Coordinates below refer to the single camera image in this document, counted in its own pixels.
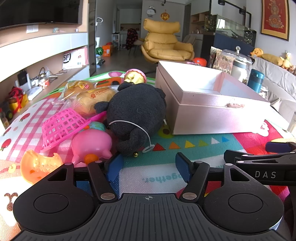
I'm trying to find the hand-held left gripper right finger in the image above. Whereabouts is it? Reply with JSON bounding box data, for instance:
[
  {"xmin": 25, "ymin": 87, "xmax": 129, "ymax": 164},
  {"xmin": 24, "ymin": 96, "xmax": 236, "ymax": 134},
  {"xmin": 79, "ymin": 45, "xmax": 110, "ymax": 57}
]
[{"xmin": 175, "ymin": 152, "xmax": 253, "ymax": 202}]

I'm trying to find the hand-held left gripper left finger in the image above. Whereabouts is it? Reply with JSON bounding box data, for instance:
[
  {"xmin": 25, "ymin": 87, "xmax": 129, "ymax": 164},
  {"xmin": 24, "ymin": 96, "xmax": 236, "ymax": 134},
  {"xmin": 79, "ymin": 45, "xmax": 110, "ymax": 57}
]
[{"xmin": 47, "ymin": 153, "xmax": 124, "ymax": 202}]

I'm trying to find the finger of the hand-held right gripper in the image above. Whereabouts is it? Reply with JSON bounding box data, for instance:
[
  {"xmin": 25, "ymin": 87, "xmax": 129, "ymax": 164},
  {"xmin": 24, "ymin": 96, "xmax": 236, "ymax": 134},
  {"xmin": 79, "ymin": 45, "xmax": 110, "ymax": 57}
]
[
  {"xmin": 265, "ymin": 141, "xmax": 296, "ymax": 154},
  {"xmin": 224, "ymin": 149, "xmax": 296, "ymax": 165}
]

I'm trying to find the pink pig toy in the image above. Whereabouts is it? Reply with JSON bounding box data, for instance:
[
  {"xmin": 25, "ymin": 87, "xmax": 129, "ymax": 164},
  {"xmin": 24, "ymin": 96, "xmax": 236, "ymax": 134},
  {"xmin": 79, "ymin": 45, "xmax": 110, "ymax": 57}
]
[{"xmin": 71, "ymin": 129, "xmax": 113, "ymax": 165}]

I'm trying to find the small colourful ball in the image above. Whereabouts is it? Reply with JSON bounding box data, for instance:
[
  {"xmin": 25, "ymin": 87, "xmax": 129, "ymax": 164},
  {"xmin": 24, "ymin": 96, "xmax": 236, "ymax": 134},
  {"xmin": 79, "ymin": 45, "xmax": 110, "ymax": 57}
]
[{"xmin": 89, "ymin": 122, "xmax": 106, "ymax": 132}]

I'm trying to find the pink cardboard box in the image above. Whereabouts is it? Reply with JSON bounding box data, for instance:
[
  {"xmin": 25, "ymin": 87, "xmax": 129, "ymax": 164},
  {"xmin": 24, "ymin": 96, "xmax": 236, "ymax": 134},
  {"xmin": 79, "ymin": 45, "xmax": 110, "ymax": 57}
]
[{"xmin": 155, "ymin": 61, "xmax": 271, "ymax": 135}]

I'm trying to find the black plush toy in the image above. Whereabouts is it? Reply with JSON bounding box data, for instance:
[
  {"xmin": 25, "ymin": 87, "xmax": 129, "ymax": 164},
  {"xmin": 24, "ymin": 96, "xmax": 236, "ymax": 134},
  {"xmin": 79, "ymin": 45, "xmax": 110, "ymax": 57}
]
[{"xmin": 94, "ymin": 83, "xmax": 168, "ymax": 156}]

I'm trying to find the pink plastic basket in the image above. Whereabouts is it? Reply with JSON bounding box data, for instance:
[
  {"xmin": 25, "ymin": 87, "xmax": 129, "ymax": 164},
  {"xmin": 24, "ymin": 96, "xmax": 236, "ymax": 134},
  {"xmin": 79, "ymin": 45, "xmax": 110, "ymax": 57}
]
[{"xmin": 42, "ymin": 108, "xmax": 107, "ymax": 152}]

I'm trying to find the packaged bread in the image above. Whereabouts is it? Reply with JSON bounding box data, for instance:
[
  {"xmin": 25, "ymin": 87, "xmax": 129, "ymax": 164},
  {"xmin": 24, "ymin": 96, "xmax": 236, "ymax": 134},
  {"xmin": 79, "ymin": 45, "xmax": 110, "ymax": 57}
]
[
  {"xmin": 74, "ymin": 87, "xmax": 119, "ymax": 116},
  {"xmin": 60, "ymin": 80, "xmax": 97, "ymax": 100}
]

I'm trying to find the colourful play mat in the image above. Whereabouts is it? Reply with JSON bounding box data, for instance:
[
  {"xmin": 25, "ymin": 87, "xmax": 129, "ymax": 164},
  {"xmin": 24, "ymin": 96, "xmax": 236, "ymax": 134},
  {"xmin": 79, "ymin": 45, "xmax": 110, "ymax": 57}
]
[{"xmin": 0, "ymin": 71, "xmax": 296, "ymax": 232}]

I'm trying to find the grey sofa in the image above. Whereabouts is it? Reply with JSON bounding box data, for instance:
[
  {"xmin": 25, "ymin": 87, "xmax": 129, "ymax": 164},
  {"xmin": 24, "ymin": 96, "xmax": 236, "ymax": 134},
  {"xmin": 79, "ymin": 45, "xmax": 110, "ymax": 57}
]
[{"xmin": 252, "ymin": 57, "xmax": 296, "ymax": 130}]

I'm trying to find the teal thermos bottle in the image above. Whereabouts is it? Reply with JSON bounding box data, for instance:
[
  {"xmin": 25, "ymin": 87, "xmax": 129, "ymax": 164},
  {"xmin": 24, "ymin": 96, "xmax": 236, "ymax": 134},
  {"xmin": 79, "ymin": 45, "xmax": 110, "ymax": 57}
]
[{"xmin": 248, "ymin": 69, "xmax": 264, "ymax": 93}]

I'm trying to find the orange plastic toy shell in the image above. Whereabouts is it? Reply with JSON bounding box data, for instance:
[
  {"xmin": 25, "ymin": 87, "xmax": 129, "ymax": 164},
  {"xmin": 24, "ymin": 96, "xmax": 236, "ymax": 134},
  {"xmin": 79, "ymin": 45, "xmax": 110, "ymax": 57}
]
[{"xmin": 20, "ymin": 149, "xmax": 63, "ymax": 184}]

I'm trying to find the white cup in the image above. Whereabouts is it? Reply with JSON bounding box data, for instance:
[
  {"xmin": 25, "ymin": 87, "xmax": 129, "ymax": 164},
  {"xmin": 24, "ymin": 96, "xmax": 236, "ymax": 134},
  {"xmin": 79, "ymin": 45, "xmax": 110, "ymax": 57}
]
[{"xmin": 231, "ymin": 60, "xmax": 247, "ymax": 82}]

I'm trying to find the beige llama plush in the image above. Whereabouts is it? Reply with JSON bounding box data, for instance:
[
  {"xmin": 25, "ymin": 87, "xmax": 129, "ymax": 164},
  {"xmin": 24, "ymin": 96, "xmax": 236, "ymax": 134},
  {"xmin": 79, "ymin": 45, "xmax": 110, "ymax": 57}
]
[{"xmin": 281, "ymin": 51, "xmax": 292, "ymax": 69}]

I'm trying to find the yellow duck plush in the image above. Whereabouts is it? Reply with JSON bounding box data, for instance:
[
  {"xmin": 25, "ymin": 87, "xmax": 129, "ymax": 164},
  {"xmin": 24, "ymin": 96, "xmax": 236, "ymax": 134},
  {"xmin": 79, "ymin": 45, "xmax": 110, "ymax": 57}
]
[{"xmin": 250, "ymin": 48, "xmax": 285, "ymax": 67}]

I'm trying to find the glass jar with lid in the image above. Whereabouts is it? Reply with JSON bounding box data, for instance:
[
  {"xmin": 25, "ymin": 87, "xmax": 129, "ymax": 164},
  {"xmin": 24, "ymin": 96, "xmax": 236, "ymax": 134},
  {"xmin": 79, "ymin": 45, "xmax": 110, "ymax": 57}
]
[{"xmin": 217, "ymin": 46, "xmax": 253, "ymax": 81}]

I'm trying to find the snack bag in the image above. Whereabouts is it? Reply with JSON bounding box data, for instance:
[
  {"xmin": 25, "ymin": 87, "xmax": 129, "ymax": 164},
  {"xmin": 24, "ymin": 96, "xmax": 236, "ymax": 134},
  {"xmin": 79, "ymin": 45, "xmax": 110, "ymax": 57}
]
[{"xmin": 209, "ymin": 46, "xmax": 223, "ymax": 69}]

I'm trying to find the white printed box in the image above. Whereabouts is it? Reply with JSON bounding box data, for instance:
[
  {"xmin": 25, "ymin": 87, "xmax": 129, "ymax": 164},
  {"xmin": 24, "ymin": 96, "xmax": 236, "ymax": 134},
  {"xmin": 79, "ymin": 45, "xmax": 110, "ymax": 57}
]
[{"xmin": 62, "ymin": 47, "xmax": 89, "ymax": 69}]

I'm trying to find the orange cardboard box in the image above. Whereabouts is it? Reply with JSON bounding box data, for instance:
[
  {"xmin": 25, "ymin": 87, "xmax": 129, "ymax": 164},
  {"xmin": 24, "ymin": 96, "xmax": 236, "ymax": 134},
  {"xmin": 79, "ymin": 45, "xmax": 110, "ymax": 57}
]
[{"xmin": 102, "ymin": 45, "xmax": 114, "ymax": 57}]

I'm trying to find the red and yellow toy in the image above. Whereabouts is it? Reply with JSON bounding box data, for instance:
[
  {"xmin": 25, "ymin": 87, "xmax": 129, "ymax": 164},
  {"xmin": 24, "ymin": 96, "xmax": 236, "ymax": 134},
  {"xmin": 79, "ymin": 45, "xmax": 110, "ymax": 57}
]
[{"xmin": 6, "ymin": 86, "xmax": 29, "ymax": 114}]

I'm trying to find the yellow armchair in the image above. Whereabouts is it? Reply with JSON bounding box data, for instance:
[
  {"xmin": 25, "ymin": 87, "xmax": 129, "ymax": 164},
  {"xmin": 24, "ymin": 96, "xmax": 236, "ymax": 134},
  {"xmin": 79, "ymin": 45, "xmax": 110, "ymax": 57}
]
[{"xmin": 141, "ymin": 19, "xmax": 195, "ymax": 64}]

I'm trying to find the glass fish tank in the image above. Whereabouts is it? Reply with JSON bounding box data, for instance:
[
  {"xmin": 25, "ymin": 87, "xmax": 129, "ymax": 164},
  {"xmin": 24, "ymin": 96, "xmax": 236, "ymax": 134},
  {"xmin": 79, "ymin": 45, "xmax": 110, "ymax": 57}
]
[{"xmin": 205, "ymin": 14, "xmax": 257, "ymax": 50}]

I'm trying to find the black router box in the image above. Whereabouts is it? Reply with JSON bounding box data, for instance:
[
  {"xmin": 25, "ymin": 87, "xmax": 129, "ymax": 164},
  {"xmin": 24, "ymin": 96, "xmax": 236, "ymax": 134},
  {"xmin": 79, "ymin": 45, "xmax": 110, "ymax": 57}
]
[{"xmin": 17, "ymin": 72, "xmax": 29, "ymax": 87}]

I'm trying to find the dark dotted blanket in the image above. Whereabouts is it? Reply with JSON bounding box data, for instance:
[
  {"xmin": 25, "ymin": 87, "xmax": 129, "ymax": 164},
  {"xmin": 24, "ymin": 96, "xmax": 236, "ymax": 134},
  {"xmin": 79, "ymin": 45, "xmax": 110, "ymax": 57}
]
[{"xmin": 125, "ymin": 28, "xmax": 138, "ymax": 50}]

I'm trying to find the white and wooden shelf unit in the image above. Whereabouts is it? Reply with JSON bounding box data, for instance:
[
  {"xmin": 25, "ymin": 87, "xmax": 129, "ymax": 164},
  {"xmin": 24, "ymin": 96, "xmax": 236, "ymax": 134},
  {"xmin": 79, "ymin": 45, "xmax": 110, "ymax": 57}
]
[{"xmin": 0, "ymin": 22, "xmax": 90, "ymax": 130}]

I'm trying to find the black television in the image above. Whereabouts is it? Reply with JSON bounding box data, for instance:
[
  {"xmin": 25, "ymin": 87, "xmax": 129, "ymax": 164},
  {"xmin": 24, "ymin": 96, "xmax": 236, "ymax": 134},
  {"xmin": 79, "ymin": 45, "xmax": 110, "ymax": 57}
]
[{"xmin": 0, "ymin": 0, "xmax": 83, "ymax": 29}]

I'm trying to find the framed red wall picture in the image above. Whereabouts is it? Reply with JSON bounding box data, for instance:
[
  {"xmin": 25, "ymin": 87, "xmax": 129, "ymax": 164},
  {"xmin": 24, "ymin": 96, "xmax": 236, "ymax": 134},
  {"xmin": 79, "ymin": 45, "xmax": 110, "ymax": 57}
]
[{"xmin": 261, "ymin": 0, "xmax": 290, "ymax": 42}]

